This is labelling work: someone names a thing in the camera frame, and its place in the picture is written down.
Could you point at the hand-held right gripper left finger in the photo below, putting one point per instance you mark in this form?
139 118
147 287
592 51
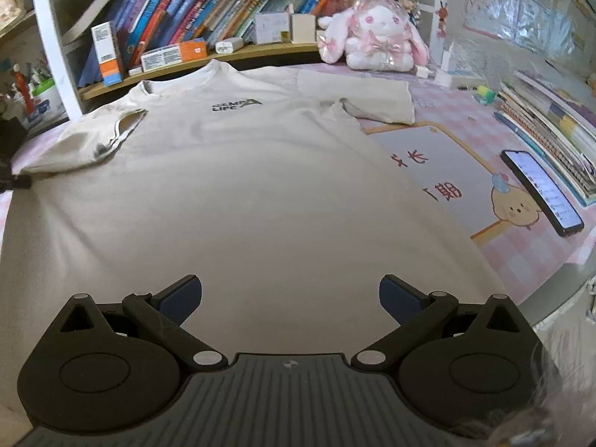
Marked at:
179 300

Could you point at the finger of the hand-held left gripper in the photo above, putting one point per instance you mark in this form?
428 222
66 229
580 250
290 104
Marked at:
14 182

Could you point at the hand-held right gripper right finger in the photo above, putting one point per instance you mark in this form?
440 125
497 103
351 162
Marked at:
400 300

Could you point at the beige t-shirt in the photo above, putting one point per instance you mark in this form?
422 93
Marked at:
233 195

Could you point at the black bag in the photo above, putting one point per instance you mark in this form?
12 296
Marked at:
11 142

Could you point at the white green plastic tub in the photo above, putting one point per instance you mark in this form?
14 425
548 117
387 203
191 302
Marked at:
46 107

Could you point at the red tassel pen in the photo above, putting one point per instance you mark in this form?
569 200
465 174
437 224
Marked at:
23 93

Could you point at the white wooden bookshelf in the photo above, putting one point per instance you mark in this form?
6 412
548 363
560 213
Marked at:
49 46

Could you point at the tall white orange box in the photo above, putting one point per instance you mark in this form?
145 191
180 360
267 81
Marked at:
107 53

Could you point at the small white carton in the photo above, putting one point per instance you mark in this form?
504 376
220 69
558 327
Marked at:
135 70

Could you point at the black smartphone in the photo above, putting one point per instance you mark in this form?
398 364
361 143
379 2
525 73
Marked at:
542 191

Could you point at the thick white paperback book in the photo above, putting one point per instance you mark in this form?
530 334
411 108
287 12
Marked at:
88 14

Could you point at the person's fluffy sleeve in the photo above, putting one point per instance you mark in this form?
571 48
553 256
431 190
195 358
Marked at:
563 391

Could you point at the orange white toothpaste box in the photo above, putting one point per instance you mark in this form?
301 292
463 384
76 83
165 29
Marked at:
174 55

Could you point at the yellow green sticky notes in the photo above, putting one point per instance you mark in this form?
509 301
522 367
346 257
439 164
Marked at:
486 94

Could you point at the small white plug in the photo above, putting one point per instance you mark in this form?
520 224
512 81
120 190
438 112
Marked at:
423 71

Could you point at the white power strip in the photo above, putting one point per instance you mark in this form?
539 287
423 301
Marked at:
461 78

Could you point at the stack of notebooks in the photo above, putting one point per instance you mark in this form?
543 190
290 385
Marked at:
554 121

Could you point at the white plugged charger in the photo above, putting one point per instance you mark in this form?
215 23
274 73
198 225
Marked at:
445 60

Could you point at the white power adapter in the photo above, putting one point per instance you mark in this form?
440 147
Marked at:
229 45

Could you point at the row of colourful books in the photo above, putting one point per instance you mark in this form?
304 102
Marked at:
209 9

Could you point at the white pink plush rabbit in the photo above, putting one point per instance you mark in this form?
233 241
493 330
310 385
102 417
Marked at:
377 37

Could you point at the white labelled card box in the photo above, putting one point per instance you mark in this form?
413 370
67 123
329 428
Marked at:
272 28

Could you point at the beige pen holder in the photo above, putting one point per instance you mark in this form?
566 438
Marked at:
303 28

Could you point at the pearl beaded crown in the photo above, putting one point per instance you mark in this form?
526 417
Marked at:
405 4

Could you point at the red cartoon wall sticker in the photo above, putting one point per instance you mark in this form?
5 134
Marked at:
442 18

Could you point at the wall poster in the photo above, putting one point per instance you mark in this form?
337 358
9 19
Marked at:
535 4

